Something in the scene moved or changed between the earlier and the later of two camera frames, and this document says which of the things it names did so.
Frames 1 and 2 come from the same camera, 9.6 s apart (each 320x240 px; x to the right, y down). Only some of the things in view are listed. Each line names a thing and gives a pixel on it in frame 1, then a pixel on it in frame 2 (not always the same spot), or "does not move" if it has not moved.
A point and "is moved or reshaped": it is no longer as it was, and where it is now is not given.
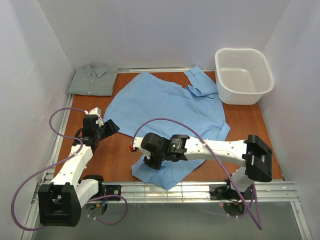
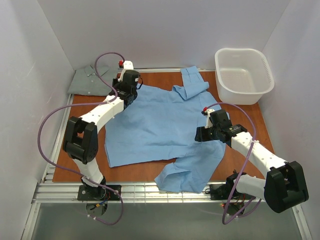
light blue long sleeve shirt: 145,103 is moved or reshaped
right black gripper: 152,162 -> 201,134
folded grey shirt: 96,80 does not move
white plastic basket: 243,76 does not move
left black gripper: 106,128 -> 117,83
